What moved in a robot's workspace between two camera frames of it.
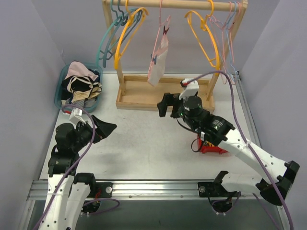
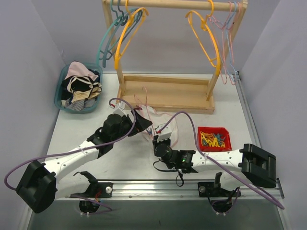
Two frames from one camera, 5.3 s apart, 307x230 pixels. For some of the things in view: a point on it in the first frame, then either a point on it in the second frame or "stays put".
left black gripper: (93, 130) -> (134, 123)
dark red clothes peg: (165, 31) -> (138, 108)
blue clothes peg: (154, 59) -> (149, 132)
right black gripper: (173, 107) -> (155, 143)
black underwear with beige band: (81, 88) stays put
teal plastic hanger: (111, 26) stays put
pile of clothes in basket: (82, 86) stays put
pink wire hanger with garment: (157, 69) -> (146, 108)
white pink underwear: (157, 69) -> (157, 119)
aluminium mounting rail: (150, 190) stays put
